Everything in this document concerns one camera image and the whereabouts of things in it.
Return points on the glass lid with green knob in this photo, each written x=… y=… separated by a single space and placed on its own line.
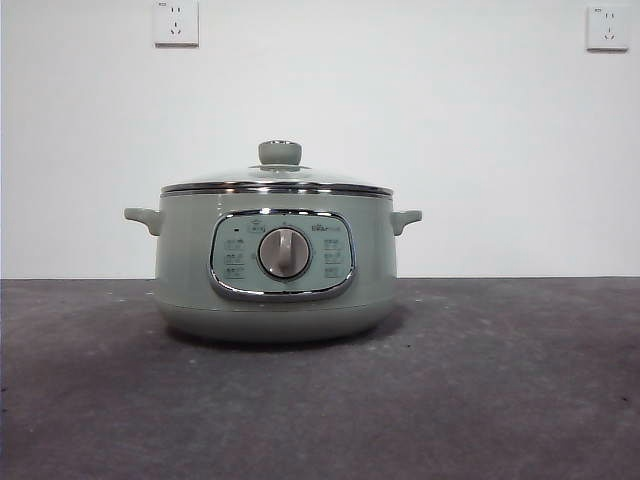
x=280 y=152

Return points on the white wall socket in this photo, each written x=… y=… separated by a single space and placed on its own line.
x=176 y=25
x=607 y=29

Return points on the pale green electric cooking pot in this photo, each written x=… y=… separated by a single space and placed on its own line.
x=190 y=280

